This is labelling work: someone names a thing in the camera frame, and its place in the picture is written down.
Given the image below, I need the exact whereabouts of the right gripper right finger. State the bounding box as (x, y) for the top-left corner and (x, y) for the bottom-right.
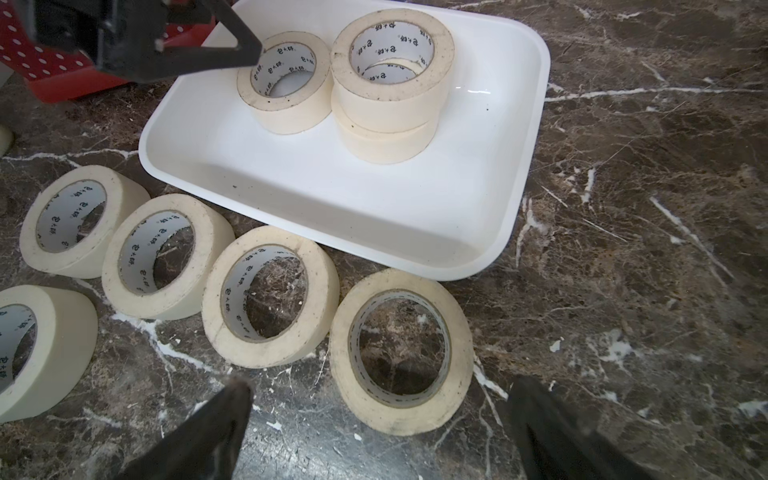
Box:
(505, 376), (652, 479)

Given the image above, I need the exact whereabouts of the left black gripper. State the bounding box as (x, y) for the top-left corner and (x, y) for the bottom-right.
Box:
(12, 0), (263, 81)

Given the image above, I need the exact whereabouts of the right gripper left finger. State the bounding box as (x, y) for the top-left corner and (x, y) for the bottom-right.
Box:
(117, 379), (253, 479)

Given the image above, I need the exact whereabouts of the beige masking tape roll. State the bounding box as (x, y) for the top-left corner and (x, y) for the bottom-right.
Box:
(331, 8), (456, 133)
(331, 94), (439, 164)
(329, 269), (474, 436)
(236, 31), (333, 135)
(19, 165), (150, 279)
(201, 226), (340, 369)
(1, 285), (98, 423)
(101, 194), (235, 320)

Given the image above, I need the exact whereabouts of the white rectangular storage tray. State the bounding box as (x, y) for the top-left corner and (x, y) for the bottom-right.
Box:
(138, 7), (550, 281)

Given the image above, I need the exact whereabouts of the red polka dot toaster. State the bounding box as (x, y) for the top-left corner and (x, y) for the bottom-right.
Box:
(1, 1), (214, 103)

